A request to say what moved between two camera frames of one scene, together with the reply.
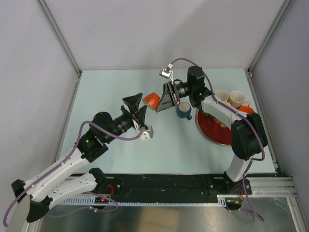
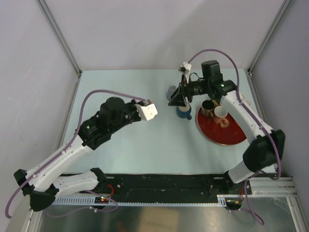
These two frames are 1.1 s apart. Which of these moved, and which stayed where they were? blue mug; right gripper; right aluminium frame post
Moved: right gripper
Stayed: right aluminium frame post; blue mug
